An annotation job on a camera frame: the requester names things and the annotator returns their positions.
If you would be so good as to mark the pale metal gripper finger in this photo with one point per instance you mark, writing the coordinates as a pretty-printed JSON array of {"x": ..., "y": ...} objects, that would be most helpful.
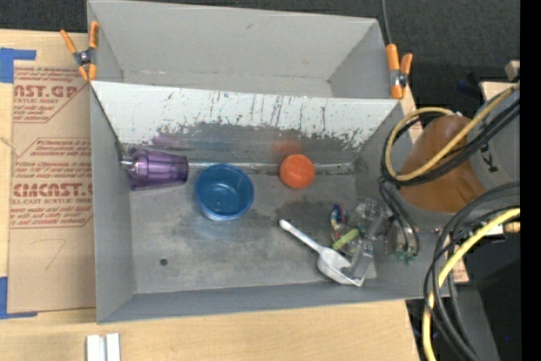
[
  {"x": 368, "y": 229},
  {"x": 362, "y": 266}
]

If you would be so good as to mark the white plastic scoop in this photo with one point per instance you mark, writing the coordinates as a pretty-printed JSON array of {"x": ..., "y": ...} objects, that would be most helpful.
[{"x": 331, "y": 264}]

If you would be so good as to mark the orange ball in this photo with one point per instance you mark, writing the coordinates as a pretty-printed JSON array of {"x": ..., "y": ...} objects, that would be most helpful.
[{"x": 297, "y": 171}]

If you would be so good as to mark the grey metal bin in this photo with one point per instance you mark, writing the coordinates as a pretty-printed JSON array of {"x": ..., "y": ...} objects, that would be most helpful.
[{"x": 236, "y": 258}]

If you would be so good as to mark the blue plastic bowl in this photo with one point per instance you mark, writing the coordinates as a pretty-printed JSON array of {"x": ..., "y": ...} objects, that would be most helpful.
[{"x": 224, "y": 192}]

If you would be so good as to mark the purple plastic cup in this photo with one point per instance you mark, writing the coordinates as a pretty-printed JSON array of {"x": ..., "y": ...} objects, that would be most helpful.
[{"x": 158, "y": 171}]

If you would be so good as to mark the brown cardboard board, red print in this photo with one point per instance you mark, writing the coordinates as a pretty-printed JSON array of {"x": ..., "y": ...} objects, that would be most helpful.
[{"x": 50, "y": 249}]

